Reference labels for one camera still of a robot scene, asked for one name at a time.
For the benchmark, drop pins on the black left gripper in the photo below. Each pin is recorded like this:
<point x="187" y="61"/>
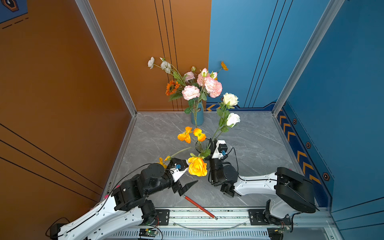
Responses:
<point x="184" y="189"/>

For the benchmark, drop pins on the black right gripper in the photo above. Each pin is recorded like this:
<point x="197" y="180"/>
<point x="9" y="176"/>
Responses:
<point x="212" y="148"/>

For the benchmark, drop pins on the orange yellow rose stem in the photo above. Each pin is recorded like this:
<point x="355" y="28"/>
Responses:
<point x="197" y="164"/>

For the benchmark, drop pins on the clear glass vase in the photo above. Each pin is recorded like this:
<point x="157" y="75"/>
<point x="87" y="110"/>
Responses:
<point x="204" y="148"/>

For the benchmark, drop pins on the small orange bud stem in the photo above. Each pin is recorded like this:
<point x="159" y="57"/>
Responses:
<point x="185" y="137"/>

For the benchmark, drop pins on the teal ceramic vase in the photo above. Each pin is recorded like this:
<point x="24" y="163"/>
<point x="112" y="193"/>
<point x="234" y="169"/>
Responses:
<point x="197" y="117"/>

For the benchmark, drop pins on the white rose flower stem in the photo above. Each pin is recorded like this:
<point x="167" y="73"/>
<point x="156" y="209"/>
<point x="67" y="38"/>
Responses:
<point x="226" y="124"/>

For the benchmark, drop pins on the pink carnation rose stem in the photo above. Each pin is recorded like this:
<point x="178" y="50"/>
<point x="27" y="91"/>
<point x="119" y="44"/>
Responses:
<point x="192" y="95"/>

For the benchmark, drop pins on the large pink peach rose stem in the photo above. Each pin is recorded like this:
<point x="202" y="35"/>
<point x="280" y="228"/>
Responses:
<point x="208" y="85"/>

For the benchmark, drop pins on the pink peony flower stem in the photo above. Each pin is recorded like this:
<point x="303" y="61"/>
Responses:
<point x="190" y="78"/>

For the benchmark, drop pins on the cream white rose stem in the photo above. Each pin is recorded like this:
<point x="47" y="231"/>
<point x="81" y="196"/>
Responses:
<point x="228" y="103"/>

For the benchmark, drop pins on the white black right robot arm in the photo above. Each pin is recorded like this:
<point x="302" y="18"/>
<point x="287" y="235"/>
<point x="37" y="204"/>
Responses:
<point x="290" y="193"/>

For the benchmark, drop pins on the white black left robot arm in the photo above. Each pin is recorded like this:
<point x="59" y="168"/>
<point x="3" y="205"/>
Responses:
<point x="126" y="206"/>

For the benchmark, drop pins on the green circuit board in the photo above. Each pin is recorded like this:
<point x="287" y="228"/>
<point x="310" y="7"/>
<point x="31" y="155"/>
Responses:
<point x="148" y="234"/>

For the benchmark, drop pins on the red handled hex key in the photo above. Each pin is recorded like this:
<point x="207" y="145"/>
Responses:
<point x="200" y="207"/>

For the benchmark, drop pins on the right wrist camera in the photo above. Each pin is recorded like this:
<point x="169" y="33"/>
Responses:
<point x="222" y="149"/>

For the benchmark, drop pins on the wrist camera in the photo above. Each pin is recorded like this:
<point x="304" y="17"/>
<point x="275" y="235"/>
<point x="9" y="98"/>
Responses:
<point x="178" y="167"/>
<point x="222" y="149"/>

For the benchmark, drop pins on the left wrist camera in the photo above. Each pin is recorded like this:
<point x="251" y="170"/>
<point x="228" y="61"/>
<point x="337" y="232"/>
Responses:
<point x="178" y="167"/>

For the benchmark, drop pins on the right aluminium corner post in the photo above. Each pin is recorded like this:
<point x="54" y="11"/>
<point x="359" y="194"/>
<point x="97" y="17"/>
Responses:
<point x="317" y="36"/>

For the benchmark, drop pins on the aluminium corner post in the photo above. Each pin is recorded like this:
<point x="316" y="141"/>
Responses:
<point x="101" y="42"/>
<point x="317" y="36"/>

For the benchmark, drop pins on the left aluminium corner post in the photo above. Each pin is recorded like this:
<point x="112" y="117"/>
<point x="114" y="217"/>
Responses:
<point x="101" y="42"/>

